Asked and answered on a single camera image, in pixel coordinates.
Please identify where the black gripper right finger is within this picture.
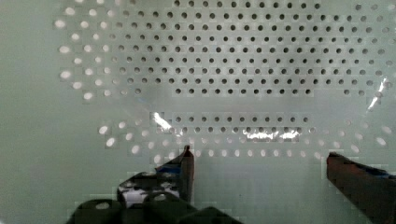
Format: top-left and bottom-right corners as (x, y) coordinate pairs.
(326, 152), (396, 224)

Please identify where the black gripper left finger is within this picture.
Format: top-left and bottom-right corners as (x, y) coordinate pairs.
(117, 145), (194, 207)

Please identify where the mint green oval strainer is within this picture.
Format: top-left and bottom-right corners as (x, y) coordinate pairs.
(1, 0), (395, 224)

